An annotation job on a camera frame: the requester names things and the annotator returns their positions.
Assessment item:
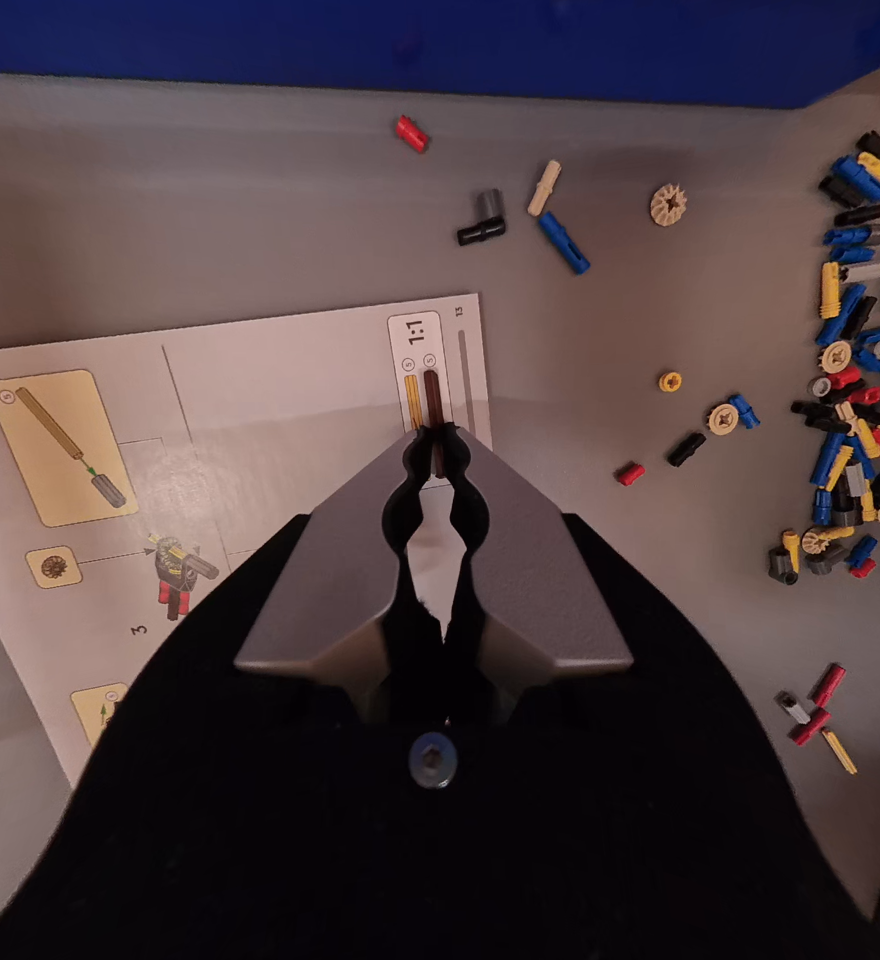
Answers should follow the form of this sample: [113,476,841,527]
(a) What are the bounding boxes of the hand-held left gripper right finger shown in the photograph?
[440,424,634,725]

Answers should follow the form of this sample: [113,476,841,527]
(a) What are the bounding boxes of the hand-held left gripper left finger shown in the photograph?
[234,427,447,725]

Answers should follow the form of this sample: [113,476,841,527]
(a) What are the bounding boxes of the brown lego axle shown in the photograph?
[423,369,448,481]

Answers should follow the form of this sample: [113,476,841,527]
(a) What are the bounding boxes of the short yellow lego axle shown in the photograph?
[820,727,859,776]

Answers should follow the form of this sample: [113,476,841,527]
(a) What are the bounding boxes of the pile of small lego pieces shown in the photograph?
[768,129,880,586]

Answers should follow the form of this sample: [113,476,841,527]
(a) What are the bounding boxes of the black grey lego elbow connector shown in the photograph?
[456,187,507,248]

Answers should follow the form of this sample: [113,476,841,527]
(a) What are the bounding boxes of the lego instruction booklet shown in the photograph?
[0,294,493,785]

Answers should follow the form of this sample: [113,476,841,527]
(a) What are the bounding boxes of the long blue lego pin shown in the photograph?
[536,210,591,276]

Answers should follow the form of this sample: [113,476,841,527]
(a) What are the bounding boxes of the tan lego pin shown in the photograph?
[526,159,563,218]

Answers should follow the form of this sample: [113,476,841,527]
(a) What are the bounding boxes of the blue plastic bin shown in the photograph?
[0,0,880,112]

